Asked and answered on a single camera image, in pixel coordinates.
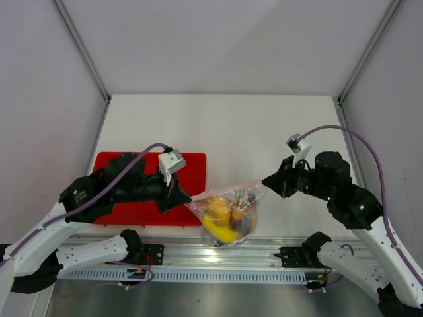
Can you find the aluminium frame post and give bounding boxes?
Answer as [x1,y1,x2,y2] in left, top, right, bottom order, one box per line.
[51,0,112,103]
[337,0,405,106]

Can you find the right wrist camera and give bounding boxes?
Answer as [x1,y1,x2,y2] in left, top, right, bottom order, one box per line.
[286,133,311,167]

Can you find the red plastic tray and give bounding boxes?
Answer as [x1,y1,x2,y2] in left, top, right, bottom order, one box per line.
[95,153,207,227]

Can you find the yellow mango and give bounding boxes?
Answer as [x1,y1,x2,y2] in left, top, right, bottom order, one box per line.
[202,216,239,244]

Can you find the white slotted cable duct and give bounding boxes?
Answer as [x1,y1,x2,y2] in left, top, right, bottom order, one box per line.
[62,267,307,285]

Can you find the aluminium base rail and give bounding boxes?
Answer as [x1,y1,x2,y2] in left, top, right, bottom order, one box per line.
[140,236,305,271]

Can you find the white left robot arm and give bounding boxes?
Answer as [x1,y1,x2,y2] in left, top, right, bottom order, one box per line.
[1,148,191,295]

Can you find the left aluminium frame post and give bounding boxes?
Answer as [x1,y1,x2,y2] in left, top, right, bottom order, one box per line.
[51,0,112,103]

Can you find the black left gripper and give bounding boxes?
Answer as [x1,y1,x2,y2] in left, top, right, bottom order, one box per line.
[113,168,191,214]

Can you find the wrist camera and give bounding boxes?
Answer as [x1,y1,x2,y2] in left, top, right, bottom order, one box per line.
[158,147,186,187]
[286,133,311,167]

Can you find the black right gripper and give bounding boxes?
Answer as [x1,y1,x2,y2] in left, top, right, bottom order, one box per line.
[262,155,334,201]

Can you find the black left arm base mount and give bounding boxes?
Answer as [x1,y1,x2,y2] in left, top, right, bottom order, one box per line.
[141,244,165,266]

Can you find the clear zip top bag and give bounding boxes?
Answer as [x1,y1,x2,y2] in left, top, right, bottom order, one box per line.
[186,180,266,248]

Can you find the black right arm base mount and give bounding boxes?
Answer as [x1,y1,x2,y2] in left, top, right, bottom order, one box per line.
[274,246,325,269]

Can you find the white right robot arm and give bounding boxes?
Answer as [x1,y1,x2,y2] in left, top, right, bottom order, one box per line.
[262,151,422,316]

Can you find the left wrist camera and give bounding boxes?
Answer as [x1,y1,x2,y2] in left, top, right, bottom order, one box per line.
[158,147,186,187]

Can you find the right aluminium frame post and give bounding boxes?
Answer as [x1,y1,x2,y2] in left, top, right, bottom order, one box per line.
[337,0,405,106]

